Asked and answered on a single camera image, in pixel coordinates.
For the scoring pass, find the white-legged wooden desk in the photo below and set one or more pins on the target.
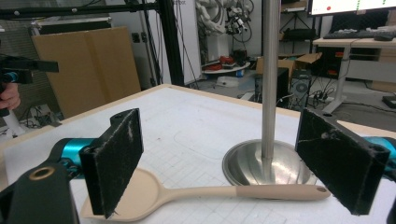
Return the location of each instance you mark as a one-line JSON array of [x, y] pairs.
[[345, 62]]

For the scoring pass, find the black keyboard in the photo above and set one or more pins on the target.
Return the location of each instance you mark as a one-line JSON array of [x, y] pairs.
[[348, 34]]

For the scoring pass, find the computer monitor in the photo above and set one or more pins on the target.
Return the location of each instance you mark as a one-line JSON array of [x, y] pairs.
[[351, 6]]

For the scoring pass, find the black computer mouse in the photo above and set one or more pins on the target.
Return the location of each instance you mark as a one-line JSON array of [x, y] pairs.
[[383, 37]]

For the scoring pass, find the beige silicone spatula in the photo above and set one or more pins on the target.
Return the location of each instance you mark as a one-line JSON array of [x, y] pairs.
[[199, 192]]

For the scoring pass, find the black computer tower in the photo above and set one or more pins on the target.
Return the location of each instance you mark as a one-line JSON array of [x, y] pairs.
[[300, 88]]

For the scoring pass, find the black metal frame post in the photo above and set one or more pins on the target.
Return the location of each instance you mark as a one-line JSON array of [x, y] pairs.
[[170, 43]]

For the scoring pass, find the white grid mat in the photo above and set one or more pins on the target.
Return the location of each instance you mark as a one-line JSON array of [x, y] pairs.
[[193, 130]]

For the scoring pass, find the open cardboard box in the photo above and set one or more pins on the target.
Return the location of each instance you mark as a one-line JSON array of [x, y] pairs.
[[299, 60]]

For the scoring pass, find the brown cardboard sheet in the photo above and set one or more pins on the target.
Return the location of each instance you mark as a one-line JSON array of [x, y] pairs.
[[90, 68]]

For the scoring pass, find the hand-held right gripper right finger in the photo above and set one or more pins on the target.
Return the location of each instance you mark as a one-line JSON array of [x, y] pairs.
[[339, 161]]

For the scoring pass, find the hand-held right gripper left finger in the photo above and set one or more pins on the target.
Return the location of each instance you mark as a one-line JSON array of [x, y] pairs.
[[113, 161]]

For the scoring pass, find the black metal frame crossbar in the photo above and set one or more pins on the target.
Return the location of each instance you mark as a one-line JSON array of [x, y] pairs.
[[77, 11]]

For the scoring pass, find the white round platform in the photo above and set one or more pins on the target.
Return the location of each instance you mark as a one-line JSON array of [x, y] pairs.
[[225, 69]]

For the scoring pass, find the metal stand with round base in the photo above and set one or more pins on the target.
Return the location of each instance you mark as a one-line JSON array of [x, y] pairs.
[[269, 93]]

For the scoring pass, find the white robot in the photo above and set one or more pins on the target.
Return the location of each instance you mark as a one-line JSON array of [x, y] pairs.
[[211, 28]]

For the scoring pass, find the white power strip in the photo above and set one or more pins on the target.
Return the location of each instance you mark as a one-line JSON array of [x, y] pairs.
[[320, 99]]

